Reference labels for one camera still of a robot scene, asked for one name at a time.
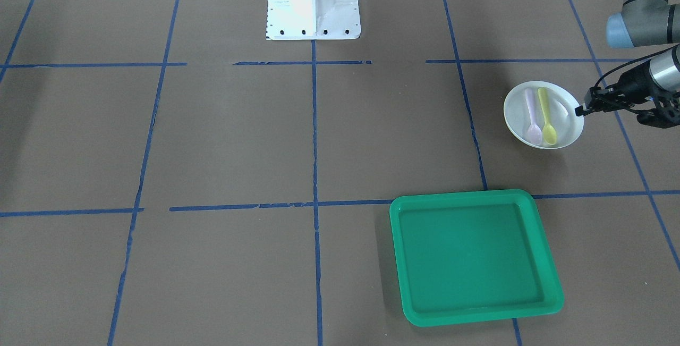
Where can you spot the yellow plastic spoon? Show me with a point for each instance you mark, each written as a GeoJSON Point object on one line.
{"type": "Point", "coordinates": [549, 133]}

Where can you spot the green plastic tray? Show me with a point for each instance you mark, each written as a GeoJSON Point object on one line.
{"type": "Point", "coordinates": [470, 257]}

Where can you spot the pink plastic spoon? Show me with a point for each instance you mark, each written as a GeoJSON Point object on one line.
{"type": "Point", "coordinates": [533, 134]}

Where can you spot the white round plate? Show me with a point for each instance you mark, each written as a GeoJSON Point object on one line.
{"type": "Point", "coordinates": [562, 104]}

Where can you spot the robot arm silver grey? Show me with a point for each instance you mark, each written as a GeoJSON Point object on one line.
{"type": "Point", "coordinates": [642, 23]}

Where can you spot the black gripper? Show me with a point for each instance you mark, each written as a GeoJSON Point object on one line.
{"type": "Point", "coordinates": [632, 85]}

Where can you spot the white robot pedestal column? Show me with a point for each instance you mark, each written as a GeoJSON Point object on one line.
{"type": "Point", "coordinates": [313, 19]}

